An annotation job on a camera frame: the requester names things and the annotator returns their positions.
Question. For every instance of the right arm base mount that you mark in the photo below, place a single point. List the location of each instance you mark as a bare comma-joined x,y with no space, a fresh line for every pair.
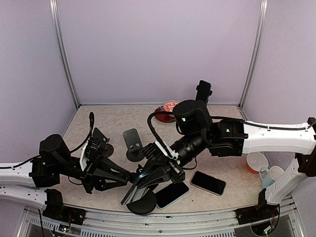
261,211

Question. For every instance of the red patterned teacup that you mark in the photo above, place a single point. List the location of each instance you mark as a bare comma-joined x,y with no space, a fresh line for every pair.
169,105

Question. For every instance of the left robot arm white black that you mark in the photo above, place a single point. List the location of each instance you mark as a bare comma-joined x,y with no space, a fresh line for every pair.
44,170

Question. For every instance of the left aluminium frame post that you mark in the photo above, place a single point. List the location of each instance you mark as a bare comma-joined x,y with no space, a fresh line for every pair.
62,51

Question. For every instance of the light blue mug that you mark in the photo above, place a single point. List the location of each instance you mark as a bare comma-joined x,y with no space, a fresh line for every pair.
267,176

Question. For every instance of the phone blue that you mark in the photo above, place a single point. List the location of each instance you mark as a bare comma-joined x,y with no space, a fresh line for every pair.
134,194
170,194

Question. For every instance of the phone black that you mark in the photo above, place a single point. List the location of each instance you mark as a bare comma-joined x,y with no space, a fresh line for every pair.
203,90

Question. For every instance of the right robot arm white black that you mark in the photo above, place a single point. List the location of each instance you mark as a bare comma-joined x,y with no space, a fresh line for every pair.
225,137

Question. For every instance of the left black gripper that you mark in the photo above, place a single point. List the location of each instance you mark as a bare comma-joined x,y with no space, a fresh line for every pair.
95,174

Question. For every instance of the black pole stand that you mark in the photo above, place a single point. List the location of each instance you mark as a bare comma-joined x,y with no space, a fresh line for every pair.
147,203

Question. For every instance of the orange white bowl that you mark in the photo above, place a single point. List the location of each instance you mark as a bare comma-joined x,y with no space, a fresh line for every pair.
255,161

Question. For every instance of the folding phone stand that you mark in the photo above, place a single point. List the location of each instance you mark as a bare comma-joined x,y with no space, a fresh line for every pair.
104,148
134,145

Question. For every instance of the phone pink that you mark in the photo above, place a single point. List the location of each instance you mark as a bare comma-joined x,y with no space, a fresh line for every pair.
208,183

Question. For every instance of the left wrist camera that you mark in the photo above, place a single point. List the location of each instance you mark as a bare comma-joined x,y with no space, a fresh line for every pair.
88,153

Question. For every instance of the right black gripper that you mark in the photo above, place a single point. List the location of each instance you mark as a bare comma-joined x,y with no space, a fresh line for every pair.
167,169

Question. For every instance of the red saucer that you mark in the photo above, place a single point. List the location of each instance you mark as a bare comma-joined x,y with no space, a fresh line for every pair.
164,117

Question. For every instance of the front aluminium rail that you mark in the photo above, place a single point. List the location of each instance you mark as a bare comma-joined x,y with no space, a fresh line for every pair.
218,223

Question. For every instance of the right aluminium frame post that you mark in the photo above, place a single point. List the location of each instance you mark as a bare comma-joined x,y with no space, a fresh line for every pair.
255,53

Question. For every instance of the aluminium frame post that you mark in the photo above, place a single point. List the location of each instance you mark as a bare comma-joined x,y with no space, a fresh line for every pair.
255,53
62,51

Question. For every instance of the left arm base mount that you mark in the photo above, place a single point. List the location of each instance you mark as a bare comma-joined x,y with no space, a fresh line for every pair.
57,210

